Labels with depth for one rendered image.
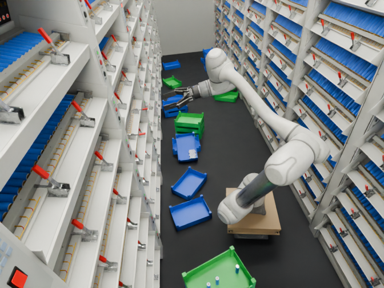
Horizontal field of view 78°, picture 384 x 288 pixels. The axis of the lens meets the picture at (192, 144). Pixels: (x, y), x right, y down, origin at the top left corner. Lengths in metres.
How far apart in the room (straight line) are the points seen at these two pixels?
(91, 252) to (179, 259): 1.22
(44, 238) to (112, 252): 0.42
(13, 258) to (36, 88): 0.33
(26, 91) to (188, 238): 1.61
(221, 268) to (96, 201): 0.83
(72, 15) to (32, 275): 0.68
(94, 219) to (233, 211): 0.89
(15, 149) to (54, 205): 0.18
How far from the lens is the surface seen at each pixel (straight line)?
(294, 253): 1.98
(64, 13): 0.88
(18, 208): 0.58
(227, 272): 1.41
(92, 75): 0.92
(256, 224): 1.71
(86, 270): 0.72
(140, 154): 1.54
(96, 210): 0.81
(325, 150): 1.15
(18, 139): 0.48
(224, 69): 1.18
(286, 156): 1.00
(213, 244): 1.92
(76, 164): 0.67
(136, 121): 1.50
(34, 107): 0.54
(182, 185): 2.26
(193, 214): 2.06
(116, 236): 0.97
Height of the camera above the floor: 1.71
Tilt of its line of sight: 40 degrees down
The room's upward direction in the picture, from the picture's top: 6 degrees counter-clockwise
